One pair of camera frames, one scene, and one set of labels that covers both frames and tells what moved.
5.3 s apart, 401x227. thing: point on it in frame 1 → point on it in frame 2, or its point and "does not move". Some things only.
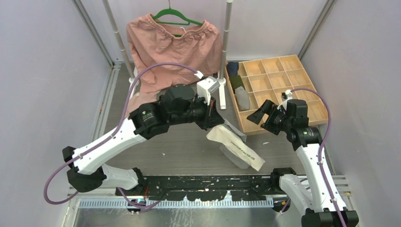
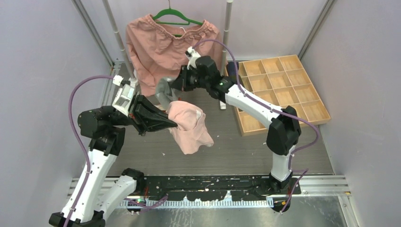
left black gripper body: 198,112 → 134,96
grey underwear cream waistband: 232,139 → 163,91
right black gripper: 269,108 → 181,82
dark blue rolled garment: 232,67 does not move
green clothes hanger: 174,12 does not move
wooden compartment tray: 267,79 does not move
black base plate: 211,187 does not move
